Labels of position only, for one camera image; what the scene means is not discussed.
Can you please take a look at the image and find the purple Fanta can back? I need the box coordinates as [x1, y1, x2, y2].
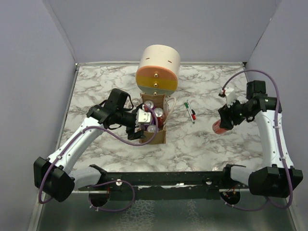
[144, 101, 155, 112]

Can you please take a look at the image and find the black capped marker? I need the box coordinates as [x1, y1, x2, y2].
[186, 100, 195, 115]

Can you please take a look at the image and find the green capped marker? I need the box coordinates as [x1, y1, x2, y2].
[184, 102, 195, 124]

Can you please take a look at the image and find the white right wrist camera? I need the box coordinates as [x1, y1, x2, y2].
[218, 87, 237, 108]

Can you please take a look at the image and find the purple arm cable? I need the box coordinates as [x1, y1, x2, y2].
[221, 69, 295, 210]
[38, 105, 159, 205]

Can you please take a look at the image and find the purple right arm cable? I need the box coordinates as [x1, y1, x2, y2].
[221, 69, 295, 210]

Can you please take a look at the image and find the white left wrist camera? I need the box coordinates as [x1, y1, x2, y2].
[136, 109, 152, 126]

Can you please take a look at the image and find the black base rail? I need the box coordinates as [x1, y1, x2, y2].
[79, 167, 248, 201]

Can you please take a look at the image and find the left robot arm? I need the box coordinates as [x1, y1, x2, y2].
[34, 89, 153, 202]

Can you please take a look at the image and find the red cola can front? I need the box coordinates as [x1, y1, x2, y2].
[212, 120, 228, 134]

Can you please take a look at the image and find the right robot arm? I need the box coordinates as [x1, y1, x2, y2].
[212, 80, 303, 198]

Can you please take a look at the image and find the round cream drawer cabinet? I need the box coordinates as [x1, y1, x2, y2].
[135, 45, 180, 96]

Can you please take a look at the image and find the purple fanta can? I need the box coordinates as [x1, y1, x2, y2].
[140, 124, 150, 130]
[146, 125, 158, 133]
[144, 101, 155, 112]

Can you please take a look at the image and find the purple Fanta can front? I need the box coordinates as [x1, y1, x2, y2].
[146, 125, 158, 133]

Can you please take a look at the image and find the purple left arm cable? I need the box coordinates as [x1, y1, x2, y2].
[38, 105, 159, 205]

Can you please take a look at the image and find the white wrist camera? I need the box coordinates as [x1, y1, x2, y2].
[136, 109, 152, 126]
[218, 87, 237, 108]

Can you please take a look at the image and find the red cola can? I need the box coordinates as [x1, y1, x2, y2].
[212, 120, 228, 134]
[154, 107, 166, 128]

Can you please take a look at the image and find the red cola can back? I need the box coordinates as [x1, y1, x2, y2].
[154, 107, 166, 128]

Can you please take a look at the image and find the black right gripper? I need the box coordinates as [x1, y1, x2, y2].
[218, 96, 253, 129]

